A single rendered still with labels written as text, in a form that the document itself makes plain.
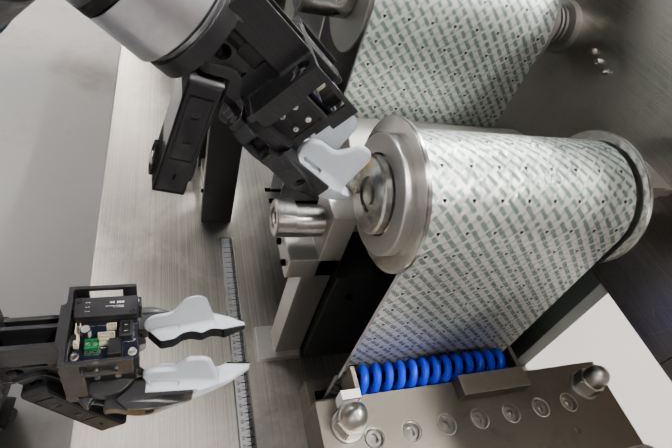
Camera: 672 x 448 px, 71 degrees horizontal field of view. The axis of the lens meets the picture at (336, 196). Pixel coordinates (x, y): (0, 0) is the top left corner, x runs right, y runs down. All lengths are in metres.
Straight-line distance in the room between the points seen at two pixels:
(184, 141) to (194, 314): 0.19
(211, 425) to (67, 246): 1.41
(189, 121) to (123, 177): 0.57
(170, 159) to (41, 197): 1.81
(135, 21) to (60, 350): 0.25
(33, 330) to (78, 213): 1.66
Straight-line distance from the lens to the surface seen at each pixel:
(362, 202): 0.45
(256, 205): 0.88
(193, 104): 0.34
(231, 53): 0.33
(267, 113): 0.33
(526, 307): 0.61
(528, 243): 0.48
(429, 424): 0.60
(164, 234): 0.83
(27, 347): 0.44
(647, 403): 2.41
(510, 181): 0.45
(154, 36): 0.30
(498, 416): 0.64
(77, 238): 2.01
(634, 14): 0.70
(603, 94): 0.70
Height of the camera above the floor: 1.54
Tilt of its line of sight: 42 degrees down
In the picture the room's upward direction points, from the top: 20 degrees clockwise
